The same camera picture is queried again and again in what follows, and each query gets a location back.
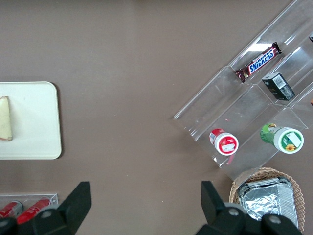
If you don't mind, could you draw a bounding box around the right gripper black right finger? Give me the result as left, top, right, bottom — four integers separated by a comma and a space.
195, 181, 248, 235

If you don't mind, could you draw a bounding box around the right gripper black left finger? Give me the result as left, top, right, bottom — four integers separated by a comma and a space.
31, 181, 92, 235

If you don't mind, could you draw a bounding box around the triangular sandwich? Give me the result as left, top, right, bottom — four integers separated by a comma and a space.
0, 95, 13, 141

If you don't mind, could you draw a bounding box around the round light wicker basket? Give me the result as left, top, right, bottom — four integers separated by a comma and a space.
228, 166, 306, 234

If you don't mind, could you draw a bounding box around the cream rectangular tray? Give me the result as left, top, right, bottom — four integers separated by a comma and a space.
0, 81, 63, 161

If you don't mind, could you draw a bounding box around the clear acrylic bottle rack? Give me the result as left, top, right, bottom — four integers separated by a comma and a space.
0, 192, 59, 215

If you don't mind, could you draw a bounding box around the aluminium foil container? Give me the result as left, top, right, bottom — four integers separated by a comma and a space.
236, 177, 300, 230

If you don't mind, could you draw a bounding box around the red cup with white lid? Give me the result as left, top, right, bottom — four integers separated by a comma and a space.
208, 128, 240, 157

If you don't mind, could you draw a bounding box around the green cup with white lid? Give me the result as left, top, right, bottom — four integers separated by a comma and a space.
259, 122, 305, 155

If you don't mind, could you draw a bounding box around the clear acrylic stepped shelf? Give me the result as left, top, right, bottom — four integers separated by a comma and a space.
173, 0, 313, 181

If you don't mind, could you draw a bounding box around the small black carton box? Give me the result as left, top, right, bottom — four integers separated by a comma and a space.
261, 72, 296, 101

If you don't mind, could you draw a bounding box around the Snickers chocolate bar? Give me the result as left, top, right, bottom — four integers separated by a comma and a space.
234, 42, 283, 84

